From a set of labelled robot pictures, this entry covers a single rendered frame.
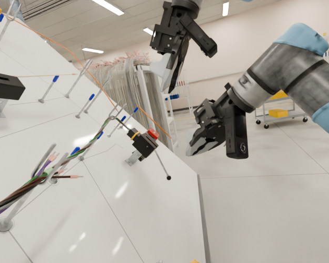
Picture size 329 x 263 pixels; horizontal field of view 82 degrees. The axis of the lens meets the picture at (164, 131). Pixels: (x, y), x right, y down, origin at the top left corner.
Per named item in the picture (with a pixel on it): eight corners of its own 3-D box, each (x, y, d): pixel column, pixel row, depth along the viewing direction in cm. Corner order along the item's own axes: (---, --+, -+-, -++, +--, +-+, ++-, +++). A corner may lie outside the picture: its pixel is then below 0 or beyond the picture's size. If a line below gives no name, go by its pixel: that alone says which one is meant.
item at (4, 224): (16, 224, 25) (73, 150, 21) (4, 235, 23) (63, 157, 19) (3, 215, 25) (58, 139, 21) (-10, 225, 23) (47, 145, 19)
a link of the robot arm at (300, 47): (336, 44, 28) (292, 12, 31) (271, 97, 34) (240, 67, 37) (336, 54, 34) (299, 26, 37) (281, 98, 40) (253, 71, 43)
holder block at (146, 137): (145, 158, 52) (154, 148, 51) (131, 144, 53) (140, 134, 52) (150, 154, 57) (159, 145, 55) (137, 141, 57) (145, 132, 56)
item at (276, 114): (294, 117, 427) (292, 68, 402) (309, 122, 378) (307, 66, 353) (249, 125, 439) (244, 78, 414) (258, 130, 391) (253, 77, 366)
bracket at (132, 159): (130, 166, 54) (141, 154, 52) (124, 160, 54) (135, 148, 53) (136, 162, 58) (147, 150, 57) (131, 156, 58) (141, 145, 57)
